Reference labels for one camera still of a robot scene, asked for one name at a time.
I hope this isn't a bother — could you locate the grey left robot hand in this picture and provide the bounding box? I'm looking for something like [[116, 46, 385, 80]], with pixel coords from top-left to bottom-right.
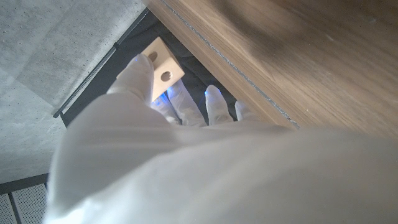
[[43, 53, 398, 224]]

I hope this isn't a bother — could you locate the wooden block with holes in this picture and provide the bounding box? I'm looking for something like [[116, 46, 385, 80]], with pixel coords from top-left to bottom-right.
[[141, 36, 185, 102]]

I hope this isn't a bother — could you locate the black backdrop stand pole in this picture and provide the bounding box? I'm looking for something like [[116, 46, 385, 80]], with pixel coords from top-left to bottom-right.
[[52, 7, 150, 119]]

